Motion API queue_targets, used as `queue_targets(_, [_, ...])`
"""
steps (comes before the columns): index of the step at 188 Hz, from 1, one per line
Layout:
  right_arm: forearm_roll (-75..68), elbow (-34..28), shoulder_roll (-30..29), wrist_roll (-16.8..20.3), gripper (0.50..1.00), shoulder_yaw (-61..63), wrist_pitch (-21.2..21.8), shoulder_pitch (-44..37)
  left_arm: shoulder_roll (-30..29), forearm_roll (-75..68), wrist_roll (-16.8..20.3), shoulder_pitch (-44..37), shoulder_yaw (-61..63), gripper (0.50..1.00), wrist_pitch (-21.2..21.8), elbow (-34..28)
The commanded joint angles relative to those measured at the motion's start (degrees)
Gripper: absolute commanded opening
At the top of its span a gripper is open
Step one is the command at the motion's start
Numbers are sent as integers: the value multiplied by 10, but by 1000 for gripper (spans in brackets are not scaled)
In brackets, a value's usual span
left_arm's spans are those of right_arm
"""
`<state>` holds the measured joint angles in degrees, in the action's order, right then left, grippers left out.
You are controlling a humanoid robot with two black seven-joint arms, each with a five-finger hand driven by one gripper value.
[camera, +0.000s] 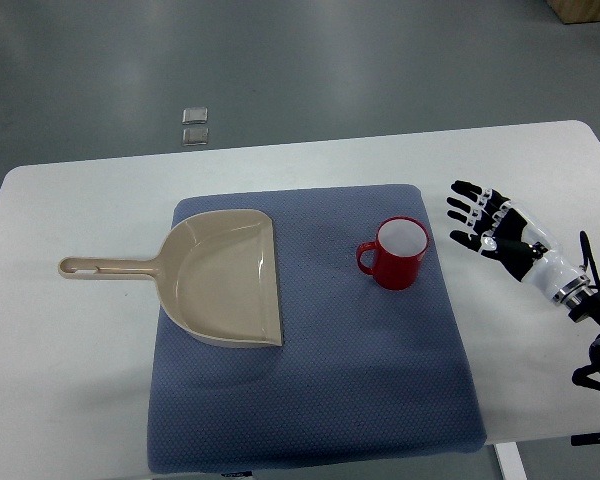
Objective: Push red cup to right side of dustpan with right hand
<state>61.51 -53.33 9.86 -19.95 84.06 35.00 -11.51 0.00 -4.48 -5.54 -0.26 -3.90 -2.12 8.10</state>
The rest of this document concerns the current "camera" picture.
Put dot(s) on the beige plastic dustpan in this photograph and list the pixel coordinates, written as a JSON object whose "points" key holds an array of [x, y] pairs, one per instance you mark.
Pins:
{"points": [[215, 276]]}

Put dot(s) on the white table leg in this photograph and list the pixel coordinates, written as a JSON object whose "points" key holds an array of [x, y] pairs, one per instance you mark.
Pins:
{"points": [[510, 462]]}

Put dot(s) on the red mug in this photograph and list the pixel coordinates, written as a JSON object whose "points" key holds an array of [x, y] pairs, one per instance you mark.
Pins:
{"points": [[393, 259]]}

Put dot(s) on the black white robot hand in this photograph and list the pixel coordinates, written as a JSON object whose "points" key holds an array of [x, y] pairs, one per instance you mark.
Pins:
{"points": [[502, 230]]}

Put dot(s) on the upper metal floor plate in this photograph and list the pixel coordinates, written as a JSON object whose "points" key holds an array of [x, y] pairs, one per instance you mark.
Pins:
{"points": [[194, 115]]}

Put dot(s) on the blue fabric cushion mat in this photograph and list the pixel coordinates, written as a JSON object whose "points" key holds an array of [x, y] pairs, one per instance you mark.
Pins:
{"points": [[363, 373]]}

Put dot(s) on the wooden box corner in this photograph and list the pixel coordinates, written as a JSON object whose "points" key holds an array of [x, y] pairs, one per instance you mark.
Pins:
{"points": [[576, 11]]}

